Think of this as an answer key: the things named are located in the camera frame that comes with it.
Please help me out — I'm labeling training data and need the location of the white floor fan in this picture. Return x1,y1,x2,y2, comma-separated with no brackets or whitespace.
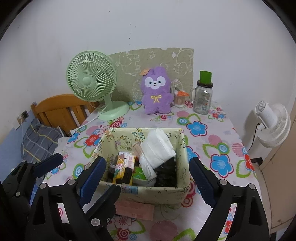
253,100,291,149

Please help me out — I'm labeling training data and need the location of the yellow cartoon packet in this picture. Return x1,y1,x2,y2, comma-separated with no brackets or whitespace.
113,152,137,185

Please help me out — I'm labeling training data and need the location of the glass mug jar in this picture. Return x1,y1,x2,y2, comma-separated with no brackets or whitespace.
190,80,213,114

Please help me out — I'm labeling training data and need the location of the white bedding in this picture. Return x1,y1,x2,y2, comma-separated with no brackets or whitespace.
54,137,70,154

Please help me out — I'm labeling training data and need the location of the white charging cable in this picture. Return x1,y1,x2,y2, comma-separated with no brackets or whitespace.
20,119,27,163

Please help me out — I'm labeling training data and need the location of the white cloth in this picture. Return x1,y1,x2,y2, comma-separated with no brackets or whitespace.
141,128,176,169

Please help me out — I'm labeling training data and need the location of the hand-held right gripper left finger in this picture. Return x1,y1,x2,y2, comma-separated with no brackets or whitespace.
24,156,107,241

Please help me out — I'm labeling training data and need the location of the green desk fan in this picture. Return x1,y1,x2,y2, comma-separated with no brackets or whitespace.
67,51,129,121

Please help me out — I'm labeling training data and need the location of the white plastic bag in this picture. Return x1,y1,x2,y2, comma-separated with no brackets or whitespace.
138,152,159,185

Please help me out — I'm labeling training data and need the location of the black cloth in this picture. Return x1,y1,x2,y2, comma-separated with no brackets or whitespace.
153,159,178,188

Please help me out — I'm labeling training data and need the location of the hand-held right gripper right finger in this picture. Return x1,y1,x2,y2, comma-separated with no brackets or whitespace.
189,157,271,241

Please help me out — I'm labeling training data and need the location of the cartoon printed storage box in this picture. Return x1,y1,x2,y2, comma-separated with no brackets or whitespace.
91,127,192,206

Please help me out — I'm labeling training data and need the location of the pink packet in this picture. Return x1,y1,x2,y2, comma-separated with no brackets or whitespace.
115,200,155,221

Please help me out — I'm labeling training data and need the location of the black fan cable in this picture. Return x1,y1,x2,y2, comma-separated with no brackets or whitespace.
248,122,262,151

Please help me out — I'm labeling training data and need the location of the grey plaid pillow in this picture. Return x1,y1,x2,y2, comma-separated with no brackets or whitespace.
22,118,63,163

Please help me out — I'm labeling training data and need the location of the cotton swab jar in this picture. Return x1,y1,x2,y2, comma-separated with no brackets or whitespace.
173,89,187,107

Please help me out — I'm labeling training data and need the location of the white fan power cable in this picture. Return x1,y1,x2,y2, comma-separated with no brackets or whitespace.
69,105,105,136

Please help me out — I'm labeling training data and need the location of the green packet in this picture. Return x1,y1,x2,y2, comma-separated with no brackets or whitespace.
132,166,149,182

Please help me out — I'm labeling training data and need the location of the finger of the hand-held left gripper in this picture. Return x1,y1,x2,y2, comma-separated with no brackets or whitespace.
32,153,63,180
83,183,121,232

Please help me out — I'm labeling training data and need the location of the green cartoon wall sheet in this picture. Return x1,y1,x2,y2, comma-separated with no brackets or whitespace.
109,47,194,103

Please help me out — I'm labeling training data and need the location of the floral tablecloth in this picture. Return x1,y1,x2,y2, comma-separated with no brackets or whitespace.
42,101,258,241

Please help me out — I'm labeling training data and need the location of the green plastic cup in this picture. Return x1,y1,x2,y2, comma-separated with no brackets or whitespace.
199,71,213,83

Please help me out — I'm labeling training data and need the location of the beige packet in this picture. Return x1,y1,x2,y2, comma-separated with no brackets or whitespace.
132,142,145,160

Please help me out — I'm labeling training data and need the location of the purple plush toy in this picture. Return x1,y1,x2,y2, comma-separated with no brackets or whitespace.
140,66,174,115

